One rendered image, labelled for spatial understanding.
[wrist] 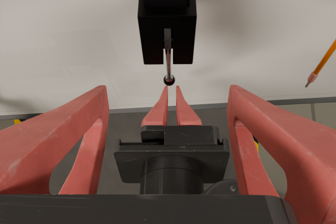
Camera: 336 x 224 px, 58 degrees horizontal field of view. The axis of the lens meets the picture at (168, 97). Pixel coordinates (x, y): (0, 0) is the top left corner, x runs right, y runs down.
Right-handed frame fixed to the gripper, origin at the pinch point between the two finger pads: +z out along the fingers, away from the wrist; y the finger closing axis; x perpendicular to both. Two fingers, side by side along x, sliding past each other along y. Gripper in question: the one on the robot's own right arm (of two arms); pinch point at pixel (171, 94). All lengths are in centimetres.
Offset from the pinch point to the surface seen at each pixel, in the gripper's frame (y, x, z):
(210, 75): -5.5, 4.9, 7.7
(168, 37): 0.2, -11.1, -3.6
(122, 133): 24, 95, 57
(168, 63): 0.2, -6.5, -1.8
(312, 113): -62, 83, 60
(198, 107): -4.3, 13.9, 9.1
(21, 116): 26.8, 16.8, 9.5
